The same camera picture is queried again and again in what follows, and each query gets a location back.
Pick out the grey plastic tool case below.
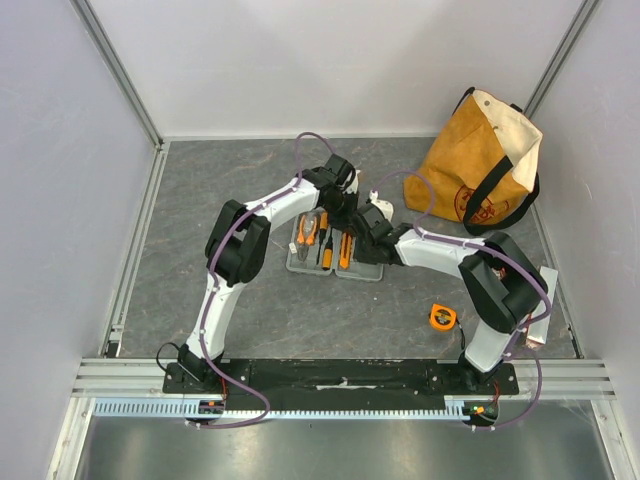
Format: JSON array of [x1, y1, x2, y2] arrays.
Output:
[[285, 214, 384, 282]]

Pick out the orange handled pliers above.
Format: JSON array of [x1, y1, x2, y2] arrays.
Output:
[[294, 211, 320, 262]]

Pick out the orange black screwdriver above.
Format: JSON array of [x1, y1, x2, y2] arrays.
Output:
[[321, 229, 333, 271], [316, 211, 329, 265]]

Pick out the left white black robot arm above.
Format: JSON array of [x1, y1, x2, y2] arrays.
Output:
[[178, 154, 358, 393]]

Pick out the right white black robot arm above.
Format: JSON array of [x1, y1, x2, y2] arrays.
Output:
[[351, 203, 552, 394]]

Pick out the blue grey cable duct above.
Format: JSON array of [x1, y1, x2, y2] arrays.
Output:
[[93, 397, 470, 420]]

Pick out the orange tape measure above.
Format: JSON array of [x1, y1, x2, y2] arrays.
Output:
[[429, 303, 457, 332]]

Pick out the orange utility knife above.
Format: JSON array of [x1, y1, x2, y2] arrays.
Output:
[[339, 232, 353, 270]]

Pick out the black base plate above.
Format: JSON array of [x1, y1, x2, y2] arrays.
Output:
[[162, 357, 520, 399]]

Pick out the brown canvas tote bag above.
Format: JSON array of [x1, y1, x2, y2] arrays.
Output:
[[403, 87, 543, 236]]

